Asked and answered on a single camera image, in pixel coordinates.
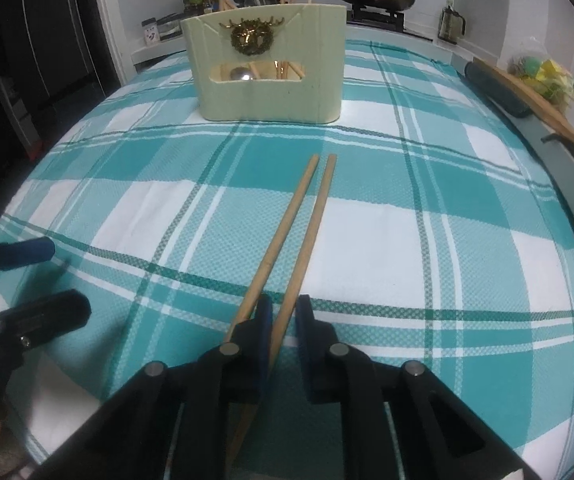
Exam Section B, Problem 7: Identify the black gas stove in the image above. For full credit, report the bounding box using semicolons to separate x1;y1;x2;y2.
344;2;435;41

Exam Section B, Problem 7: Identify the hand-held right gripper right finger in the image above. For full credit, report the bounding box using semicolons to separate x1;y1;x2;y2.
297;295;525;480

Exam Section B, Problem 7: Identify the wooden chopstick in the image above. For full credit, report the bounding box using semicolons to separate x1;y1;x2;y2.
227;154;339;463
223;155;320;345

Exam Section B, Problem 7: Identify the cream ribbed utensil holder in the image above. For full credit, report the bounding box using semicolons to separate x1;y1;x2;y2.
181;2;345;125

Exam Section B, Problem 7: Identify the white label spice jar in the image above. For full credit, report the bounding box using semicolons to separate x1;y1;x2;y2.
141;17;161;47

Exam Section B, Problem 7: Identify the teal white checkered tablecloth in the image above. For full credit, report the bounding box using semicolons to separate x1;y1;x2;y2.
0;35;574;480

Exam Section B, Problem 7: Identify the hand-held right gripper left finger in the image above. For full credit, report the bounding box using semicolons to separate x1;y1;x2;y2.
27;294;274;480

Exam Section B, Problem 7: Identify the dark refrigerator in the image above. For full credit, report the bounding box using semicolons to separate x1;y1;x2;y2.
0;0;118;161

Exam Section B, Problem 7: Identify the wooden cutting board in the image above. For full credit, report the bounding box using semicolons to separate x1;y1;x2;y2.
472;57;574;153

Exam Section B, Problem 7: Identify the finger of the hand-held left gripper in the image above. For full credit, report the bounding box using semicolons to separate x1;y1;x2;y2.
0;289;92;356
0;237;56;272

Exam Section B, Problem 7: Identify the glass french press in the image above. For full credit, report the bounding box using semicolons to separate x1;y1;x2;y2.
438;0;466;45

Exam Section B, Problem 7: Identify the plastic bag with yellow contents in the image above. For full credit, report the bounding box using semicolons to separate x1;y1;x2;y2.
507;37;574;108

